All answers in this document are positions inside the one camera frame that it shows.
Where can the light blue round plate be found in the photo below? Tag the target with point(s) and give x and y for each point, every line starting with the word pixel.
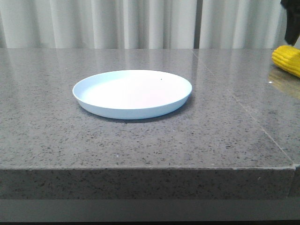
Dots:
pixel 132 94

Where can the yellow corn cob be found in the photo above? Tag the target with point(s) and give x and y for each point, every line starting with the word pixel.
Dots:
pixel 288 59

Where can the white pleated curtain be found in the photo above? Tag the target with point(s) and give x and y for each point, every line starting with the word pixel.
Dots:
pixel 146 24

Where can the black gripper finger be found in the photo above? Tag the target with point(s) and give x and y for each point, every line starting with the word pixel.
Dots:
pixel 292 32

